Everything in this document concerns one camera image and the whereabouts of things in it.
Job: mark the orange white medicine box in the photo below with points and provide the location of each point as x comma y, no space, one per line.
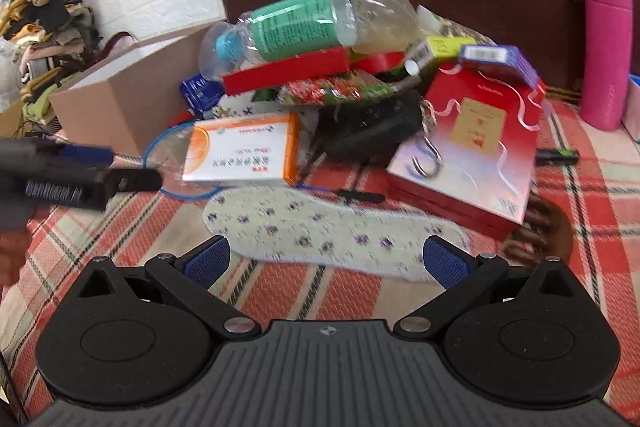
240,152

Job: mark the person's left hand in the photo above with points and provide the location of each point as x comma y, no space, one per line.
11,257

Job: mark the blue rimmed mini racket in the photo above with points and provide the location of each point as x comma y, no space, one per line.
150,147

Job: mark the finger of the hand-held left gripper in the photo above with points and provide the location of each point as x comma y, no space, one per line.
132,180
87,155

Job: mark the white floral pouch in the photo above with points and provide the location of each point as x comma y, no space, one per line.
245,107

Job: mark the pink thermos bottle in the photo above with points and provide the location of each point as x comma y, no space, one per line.
605,47

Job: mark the brown hair claw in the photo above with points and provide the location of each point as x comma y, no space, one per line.
545,232

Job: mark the purple blue small box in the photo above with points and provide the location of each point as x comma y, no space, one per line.
500,59

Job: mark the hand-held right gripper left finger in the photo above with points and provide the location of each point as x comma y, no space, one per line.
205,259

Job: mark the white floral insole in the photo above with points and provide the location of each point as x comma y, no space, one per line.
310,227

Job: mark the tan cardboard box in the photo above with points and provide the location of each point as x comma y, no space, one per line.
115,107

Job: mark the plaid blanket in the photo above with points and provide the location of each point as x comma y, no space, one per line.
125,232

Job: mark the yellow barcode box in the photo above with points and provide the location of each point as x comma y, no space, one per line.
440,52

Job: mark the pile of clothes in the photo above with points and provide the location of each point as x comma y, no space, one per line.
45,17

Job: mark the red ribbon print gift box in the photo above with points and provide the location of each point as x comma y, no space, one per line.
470,167

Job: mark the clear plastic cup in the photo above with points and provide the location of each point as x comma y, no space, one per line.
390,17

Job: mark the clear patterned plastic packet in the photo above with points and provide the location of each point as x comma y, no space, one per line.
465,32

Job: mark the clear bottle green label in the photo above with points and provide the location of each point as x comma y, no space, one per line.
290,24

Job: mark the flat red box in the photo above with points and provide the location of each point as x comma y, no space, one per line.
285,72

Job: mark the green black lighter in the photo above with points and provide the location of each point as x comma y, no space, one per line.
557,155

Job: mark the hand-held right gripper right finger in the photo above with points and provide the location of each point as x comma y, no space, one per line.
445,262

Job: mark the black pouch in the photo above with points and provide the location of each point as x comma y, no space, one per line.
370,127

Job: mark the red paper envelope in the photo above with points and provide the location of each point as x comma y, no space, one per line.
382,62

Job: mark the colourful candy pack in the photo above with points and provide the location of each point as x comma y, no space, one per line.
340,89

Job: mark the clear plastic dome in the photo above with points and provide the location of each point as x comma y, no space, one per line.
210,57

